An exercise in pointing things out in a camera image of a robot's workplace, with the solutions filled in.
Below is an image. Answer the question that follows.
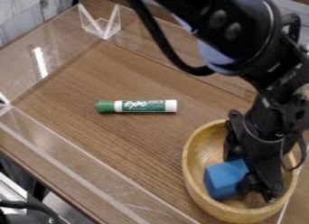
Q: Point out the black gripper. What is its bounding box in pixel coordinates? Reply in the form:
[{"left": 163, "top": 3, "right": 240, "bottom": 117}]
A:
[{"left": 221, "top": 108, "right": 309, "bottom": 204}]

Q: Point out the blue foam block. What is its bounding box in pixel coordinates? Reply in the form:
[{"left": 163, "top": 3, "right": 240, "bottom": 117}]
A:
[{"left": 203, "top": 159, "right": 248, "bottom": 200}]

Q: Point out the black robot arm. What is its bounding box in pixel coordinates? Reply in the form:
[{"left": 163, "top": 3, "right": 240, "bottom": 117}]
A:
[{"left": 147, "top": 0, "right": 309, "bottom": 201}]

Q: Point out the brown wooden bowl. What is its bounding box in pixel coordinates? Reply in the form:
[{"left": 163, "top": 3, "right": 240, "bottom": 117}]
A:
[{"left": 181, "top": 119, "right": 298, "bottom": 224}]

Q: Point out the green Expo marker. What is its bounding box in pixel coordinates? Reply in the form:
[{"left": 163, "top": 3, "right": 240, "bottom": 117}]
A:
[{"left": 96, "top": 99, "right": 177, "bottom": 113}]

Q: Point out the clear acrylic corner bracket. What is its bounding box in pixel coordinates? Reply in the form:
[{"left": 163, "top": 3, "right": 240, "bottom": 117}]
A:
[{"left": 77, "top": 4, "right": 120, "bottom": 40}]

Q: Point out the black cable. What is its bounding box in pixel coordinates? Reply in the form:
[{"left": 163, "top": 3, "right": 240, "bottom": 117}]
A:
[{"left": 121, "top": 0, "right": 217, "bottom": 77}]

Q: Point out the clear acrylic tray wall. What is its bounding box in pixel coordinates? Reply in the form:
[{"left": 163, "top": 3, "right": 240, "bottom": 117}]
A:
[{"left": 0, "top": 10, "right": 255, "bottom": 224}]

